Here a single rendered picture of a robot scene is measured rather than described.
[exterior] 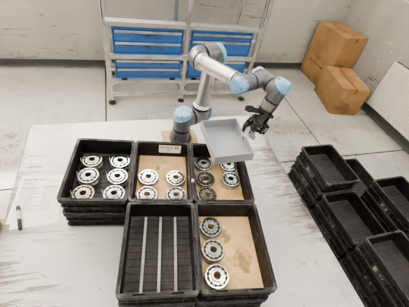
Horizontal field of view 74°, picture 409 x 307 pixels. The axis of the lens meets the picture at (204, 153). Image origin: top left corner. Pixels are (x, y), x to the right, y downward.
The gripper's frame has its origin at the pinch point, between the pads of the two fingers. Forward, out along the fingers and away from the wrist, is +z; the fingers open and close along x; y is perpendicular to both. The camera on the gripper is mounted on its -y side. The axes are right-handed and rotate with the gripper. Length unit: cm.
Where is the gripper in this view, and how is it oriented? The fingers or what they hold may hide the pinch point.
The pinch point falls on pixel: (243, 137)
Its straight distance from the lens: 142.0
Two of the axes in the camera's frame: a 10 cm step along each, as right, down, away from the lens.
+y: 3.1, 7.0, -6.4
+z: -4.1, 7.1, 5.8
